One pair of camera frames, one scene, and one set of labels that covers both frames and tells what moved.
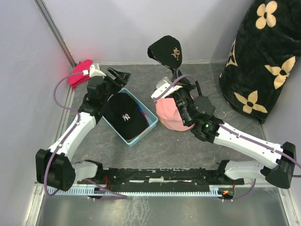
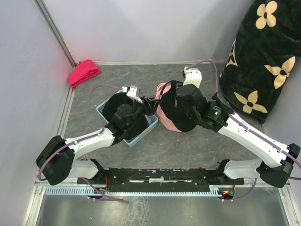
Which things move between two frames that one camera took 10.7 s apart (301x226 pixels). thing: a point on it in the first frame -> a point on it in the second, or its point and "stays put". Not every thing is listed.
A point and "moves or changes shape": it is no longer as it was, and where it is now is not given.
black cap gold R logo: (167, 51) -> (176, 118)
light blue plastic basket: (152, 119) stays put
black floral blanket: (263, 58) stays put
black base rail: (161, 177) stays put
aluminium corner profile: (56, 34) stays put
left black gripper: (120, 81) -> (148, 105)
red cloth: (76, 77) stays put
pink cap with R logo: (169, 115) moves or changes shape
